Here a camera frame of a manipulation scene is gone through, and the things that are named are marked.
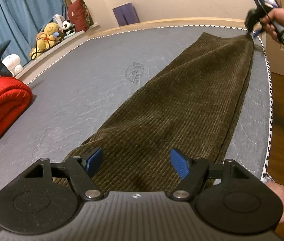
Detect yellow bear plush toy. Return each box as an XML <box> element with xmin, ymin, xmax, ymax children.
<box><xmin>29</xmin><ymin>22</ymin><xmax>62</xmax><ymax>60</ymax></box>

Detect panda plush toy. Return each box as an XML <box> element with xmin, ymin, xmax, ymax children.
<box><xmin>62</xmin><ymin>19</ymin><xmax>76</xmax><ymax>36</ymax></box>

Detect dark red cushion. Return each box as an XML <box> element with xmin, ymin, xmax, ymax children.
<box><xmin>67</xmin><ymin>0</ymin><xmax>91</xmax><ymax>32</ymax></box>

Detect olive corduroy pants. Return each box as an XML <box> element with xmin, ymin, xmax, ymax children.
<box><xmin>53</xmin><ymin>32</ymin><xmax>255</xmax><ymax>192</ymax></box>

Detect white plush toy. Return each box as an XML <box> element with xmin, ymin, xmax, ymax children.
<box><xmin>2</xmin><ymin>54</ymin><xmax>24</xmax><ymax>77</ymax></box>

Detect wooden bed frame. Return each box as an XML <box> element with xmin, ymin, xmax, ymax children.
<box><xmin>92</xmin><ymin>17</ymin><xmax>249</xmax><ymax>37</ymax></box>

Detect grey bed mattress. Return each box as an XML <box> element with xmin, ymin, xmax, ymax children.
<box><xmin>0</xmin><ymin>25</ymin><xmax>274</xmax><ymax>181</ymax></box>

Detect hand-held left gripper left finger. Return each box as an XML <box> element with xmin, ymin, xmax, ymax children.
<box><xmin>23</xmin><ymin>147</ymin><xmax>105</xmax><ymax>202</ymax></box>

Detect red folded comforter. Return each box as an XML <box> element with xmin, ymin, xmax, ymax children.
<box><xmin>0</xmin><ymin>77</ymin><xmax>33</xmax><ymax>167</ymax></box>

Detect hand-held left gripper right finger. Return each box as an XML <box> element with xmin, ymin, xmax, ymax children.
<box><xmin>169</xmin><ymin>148</ymin><xmax>252</xmax><ymax>202</ymax></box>

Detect blue curtain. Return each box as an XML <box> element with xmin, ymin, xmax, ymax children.
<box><xmin>0</xmin><ymin>0</ymin><xmax>66</xmax><ymax>67</ymax></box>

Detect white window ledge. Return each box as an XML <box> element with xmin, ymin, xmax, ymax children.
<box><xmin>15</xmin><ymin>22</ymin><xmax>99</xmax><ymax>82</ymax></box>

